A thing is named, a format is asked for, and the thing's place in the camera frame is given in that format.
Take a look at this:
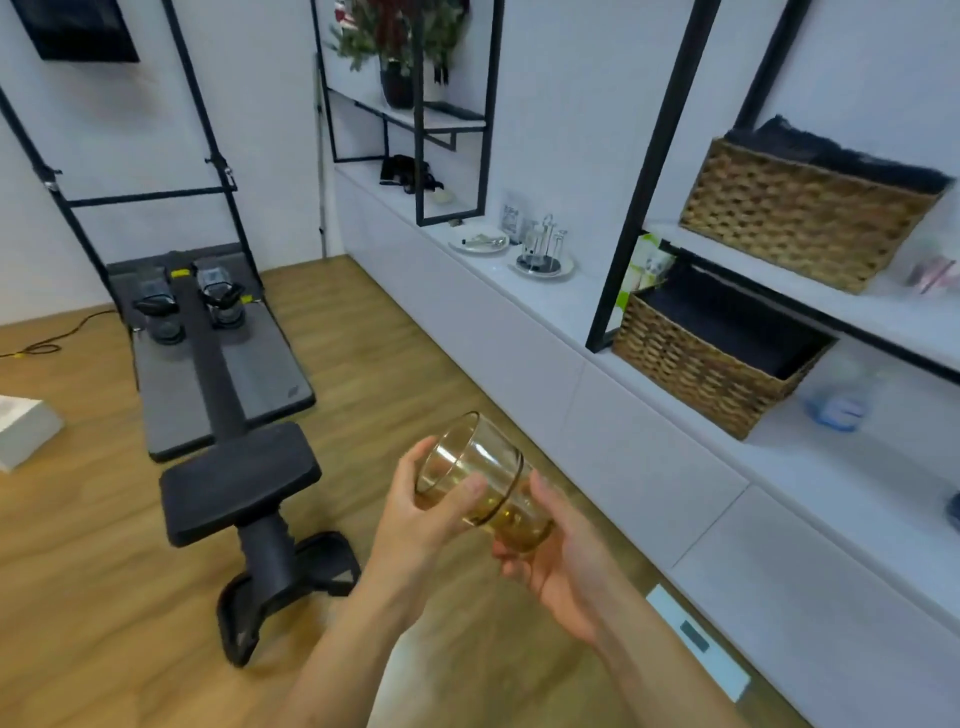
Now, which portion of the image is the person's right hand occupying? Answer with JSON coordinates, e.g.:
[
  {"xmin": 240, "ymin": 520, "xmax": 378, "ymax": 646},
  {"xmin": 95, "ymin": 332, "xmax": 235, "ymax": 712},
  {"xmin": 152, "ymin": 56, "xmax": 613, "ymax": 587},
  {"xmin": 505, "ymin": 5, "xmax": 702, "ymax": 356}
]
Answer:
[{"xmin": 491, "ymin": 471, "xmax": 628, "ymax": 648}]

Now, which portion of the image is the glass cup rack on plate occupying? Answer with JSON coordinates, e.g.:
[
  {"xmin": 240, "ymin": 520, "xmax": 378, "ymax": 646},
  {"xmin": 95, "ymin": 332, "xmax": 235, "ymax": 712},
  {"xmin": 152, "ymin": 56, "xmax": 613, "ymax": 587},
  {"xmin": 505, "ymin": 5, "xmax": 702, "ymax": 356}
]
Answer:
[{"xmin": 510, "ymin": 213, "xmax": 576, "ymax": 280}]

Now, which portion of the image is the amber glass cup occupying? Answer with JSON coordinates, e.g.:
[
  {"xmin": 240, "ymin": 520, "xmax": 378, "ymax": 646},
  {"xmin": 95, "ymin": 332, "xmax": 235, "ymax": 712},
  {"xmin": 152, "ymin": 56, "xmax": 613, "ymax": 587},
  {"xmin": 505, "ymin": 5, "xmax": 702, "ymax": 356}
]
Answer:
[{"xmin": 414, "ymin": 411, "xmax": 557, "ymax": 555}]

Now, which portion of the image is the long white cabinet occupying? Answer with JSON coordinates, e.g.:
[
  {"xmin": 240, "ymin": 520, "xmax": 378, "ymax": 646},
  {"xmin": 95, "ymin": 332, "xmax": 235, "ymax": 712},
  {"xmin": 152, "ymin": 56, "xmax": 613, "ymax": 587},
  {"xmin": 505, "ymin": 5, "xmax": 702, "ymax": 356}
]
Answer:
[{"xmin": 330, "ymin": 161, "xmax": 960, "ymax": 728}]

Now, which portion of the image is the black padded machine seat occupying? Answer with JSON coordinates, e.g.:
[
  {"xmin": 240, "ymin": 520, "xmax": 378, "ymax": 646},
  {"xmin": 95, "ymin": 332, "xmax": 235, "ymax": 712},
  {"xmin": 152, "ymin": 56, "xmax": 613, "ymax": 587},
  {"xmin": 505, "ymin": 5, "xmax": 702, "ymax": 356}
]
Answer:
[{"xmin": 159, "ymin": 421, "xmax": 363, "ymax": 669}]

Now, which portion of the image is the large black metal shelf frame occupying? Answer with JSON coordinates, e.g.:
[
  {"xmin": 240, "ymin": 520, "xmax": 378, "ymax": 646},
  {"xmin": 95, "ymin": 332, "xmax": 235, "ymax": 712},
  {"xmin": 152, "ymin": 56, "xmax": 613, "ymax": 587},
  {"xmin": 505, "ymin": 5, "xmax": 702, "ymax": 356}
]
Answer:
[{"xmin": 585, "ymin": 0, "xmax": 960, "ymax": 387}]

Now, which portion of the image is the white box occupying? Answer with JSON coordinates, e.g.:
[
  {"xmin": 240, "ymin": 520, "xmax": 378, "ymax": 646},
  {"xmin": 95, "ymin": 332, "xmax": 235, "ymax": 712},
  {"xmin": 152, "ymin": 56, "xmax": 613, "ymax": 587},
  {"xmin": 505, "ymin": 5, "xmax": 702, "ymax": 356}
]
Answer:
[{"xmin": 0, "ymin": 395, "xmax": 66, "ymax": 474}]

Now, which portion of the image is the white plate with utensils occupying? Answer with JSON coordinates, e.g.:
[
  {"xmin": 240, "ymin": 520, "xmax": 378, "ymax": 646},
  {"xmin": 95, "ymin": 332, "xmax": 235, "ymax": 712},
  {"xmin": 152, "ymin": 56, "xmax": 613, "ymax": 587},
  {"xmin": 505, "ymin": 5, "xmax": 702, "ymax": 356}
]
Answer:
[{"xmin": 448, "ymin": 229, "xmax": 511, "ymax": 255}]

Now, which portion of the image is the black strap bundle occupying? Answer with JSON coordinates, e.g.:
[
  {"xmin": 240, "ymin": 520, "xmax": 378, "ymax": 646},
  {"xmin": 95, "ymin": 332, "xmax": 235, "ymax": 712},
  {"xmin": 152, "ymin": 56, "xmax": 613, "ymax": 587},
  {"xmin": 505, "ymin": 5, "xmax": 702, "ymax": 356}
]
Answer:
[{"xmin": 378, "ymin": 154, "xmax": 445, "ymax": 196}]

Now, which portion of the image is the pink clear packet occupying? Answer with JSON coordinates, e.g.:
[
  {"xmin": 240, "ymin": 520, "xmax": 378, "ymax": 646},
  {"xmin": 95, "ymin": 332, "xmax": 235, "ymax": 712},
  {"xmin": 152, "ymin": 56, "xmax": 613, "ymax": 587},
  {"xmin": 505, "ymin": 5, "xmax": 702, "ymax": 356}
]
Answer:
[{"xmin": 903, "ymin": 243, "xmax": 960, "ymax": 299}]

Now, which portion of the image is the yellow black floor cable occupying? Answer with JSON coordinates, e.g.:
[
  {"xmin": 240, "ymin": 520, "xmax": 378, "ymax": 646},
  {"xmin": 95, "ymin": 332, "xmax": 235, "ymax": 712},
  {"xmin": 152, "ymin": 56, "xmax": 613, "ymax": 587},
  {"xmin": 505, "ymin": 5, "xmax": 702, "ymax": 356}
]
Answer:
[{"xmin": 0, "ymin": 309, "xmax": 119, "ymax": 360}]

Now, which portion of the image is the black metal exercise frame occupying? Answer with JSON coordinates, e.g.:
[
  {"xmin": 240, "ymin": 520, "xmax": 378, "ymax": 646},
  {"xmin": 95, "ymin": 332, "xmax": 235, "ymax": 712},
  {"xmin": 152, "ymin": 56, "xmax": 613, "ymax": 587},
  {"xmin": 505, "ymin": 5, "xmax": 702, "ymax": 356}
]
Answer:
[{"xmin": 0, "ymin": 0, "xmax": 265, "ymax": 301}]

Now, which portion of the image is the open woven basket black lining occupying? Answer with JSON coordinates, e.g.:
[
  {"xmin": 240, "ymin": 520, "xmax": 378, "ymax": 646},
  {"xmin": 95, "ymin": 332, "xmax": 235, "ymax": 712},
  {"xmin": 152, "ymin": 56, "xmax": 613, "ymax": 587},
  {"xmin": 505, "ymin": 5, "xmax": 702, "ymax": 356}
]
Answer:
[{"xmin": 612, "ymin": 264, "xmax": 839, "ymax": 442}]

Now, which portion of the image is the white floor scale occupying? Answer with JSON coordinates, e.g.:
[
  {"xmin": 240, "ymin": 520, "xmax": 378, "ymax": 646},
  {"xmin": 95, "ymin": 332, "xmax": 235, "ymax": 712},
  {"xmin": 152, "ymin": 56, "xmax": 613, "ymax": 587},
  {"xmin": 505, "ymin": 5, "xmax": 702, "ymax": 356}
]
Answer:
[{"xmin": 645, "ymin": 584, "xmax": 753, "ymax": 705}]

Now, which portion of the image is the woven basket with dark cloth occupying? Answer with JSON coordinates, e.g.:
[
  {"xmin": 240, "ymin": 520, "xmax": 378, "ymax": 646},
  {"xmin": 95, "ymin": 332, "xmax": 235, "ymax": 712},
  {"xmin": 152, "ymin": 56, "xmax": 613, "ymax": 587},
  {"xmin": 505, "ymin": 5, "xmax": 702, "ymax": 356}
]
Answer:
[{"xmin": 679, "ymin": 114, "xmax": 955, "ymax": 295}]

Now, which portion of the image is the small black metal shelf frame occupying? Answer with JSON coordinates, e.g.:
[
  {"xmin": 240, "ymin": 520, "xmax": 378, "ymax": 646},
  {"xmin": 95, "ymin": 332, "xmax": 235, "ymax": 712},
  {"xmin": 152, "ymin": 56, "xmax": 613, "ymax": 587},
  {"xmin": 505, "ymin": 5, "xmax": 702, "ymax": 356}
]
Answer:
[{"xmin": 310, "ymin": 0, "xmax": 506, "ymax": 228}]

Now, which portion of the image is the green white carton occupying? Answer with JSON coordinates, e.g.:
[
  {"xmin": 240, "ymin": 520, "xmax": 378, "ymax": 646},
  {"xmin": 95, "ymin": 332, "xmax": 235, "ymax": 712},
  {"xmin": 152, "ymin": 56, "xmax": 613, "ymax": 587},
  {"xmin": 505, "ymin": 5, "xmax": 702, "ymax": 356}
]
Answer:
[{"xmin": 616, "ymin": 233, "xmax": 677, "ymax": 314}]

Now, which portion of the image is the person's right forearm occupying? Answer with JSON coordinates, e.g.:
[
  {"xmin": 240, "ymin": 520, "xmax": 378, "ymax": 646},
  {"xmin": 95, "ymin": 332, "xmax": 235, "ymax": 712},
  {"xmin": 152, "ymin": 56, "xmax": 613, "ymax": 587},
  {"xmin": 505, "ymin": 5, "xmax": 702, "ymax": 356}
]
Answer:
[{"xmin": 588, "ymin": 616, "xmax": 753, "ymax": 728}]

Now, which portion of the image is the gray exercise machine platform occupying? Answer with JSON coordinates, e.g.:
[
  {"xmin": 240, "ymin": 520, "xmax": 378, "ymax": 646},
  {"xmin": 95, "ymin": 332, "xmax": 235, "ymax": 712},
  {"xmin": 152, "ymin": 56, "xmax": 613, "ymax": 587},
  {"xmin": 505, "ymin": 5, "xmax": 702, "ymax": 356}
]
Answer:
[{"xmin": 105, "ymin": 250, "xmax": 317, "ymax": 463}]

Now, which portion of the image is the plant in black vase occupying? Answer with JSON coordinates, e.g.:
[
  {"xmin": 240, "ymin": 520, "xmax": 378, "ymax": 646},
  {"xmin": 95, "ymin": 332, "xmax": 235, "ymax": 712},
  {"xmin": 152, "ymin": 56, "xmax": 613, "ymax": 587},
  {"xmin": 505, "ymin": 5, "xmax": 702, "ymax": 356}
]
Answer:
[{"xmin": 328, "ymin": 0, "xmax": 472, "ymax": 111}]

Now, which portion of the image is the black foot strap pedal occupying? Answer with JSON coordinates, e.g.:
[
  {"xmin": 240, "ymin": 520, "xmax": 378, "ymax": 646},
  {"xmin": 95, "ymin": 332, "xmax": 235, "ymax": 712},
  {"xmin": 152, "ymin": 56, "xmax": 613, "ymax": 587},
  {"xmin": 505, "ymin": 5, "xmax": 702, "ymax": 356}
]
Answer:
[
  {"xmin": 196, "ymin": 261, "xmax": 249, "ymax": 330},
  {"xmin": 133, "ymin": 268, "xmax": 186, "ymax": 346}
]

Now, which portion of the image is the black wall picture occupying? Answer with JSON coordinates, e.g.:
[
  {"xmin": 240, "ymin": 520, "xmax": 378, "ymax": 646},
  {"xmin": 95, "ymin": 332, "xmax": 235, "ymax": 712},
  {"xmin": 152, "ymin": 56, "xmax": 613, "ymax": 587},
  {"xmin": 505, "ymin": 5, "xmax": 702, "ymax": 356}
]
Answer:
[{"xmin": 11, "ymin": 0, "xmax": 141, "ymax": 63}]

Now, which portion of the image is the person's left forearm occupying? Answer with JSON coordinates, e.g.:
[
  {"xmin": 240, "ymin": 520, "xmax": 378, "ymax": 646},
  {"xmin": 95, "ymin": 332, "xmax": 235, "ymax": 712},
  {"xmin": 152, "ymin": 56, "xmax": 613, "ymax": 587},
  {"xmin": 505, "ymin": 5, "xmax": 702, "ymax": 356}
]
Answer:
[{"xmin": 273, "ymin": 573, "xmax": 421, "ymax": 728}]

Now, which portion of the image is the blue clear bottle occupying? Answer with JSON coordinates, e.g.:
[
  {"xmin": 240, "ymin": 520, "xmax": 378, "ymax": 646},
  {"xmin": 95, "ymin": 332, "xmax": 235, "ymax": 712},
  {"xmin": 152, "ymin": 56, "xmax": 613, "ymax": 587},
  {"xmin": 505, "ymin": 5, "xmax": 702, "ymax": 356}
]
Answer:
[{"xmin": 805, "ymin": 358, "xmax": 886, "ymax": 433}]

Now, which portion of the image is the person's left hand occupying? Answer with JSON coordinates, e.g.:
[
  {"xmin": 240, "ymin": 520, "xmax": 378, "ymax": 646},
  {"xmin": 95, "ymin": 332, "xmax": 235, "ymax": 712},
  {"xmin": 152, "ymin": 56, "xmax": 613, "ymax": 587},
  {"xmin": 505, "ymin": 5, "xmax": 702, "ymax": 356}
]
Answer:
[{"xmin": 360, "ymin": 438, "xmax": 489, "ymax": 612}]

